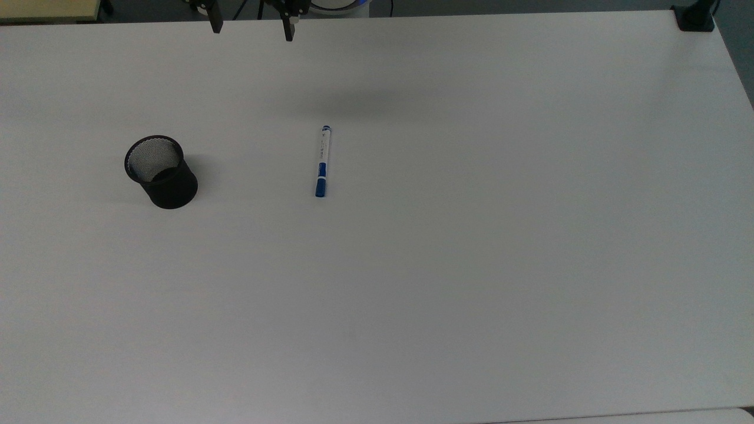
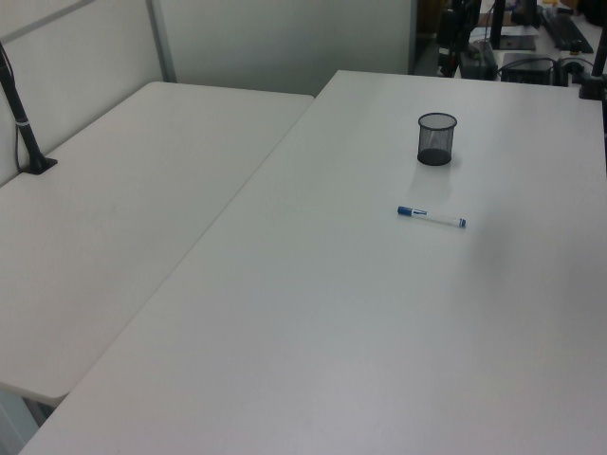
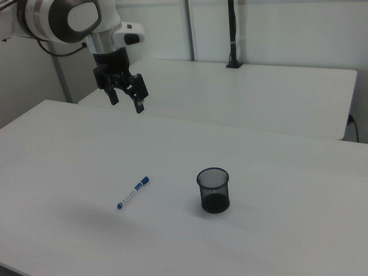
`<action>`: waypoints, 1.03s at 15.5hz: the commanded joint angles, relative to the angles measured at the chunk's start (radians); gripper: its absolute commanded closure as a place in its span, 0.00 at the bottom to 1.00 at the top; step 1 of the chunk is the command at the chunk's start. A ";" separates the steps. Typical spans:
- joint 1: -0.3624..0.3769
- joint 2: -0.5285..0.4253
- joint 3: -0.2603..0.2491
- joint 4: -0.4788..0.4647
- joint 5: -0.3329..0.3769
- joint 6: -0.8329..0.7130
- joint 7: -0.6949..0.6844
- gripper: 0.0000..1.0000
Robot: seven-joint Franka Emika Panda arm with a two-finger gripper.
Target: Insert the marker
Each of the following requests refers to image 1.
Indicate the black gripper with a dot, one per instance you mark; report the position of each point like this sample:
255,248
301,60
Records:
288,6

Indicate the blue and white marker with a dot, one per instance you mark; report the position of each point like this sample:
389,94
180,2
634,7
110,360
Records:
323,159

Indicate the black mesh pen cup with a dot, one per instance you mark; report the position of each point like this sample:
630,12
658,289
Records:
172,191

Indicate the yellow wooden table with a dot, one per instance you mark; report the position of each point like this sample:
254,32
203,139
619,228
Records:
47,9

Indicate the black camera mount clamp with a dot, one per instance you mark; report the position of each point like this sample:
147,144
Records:
695,20

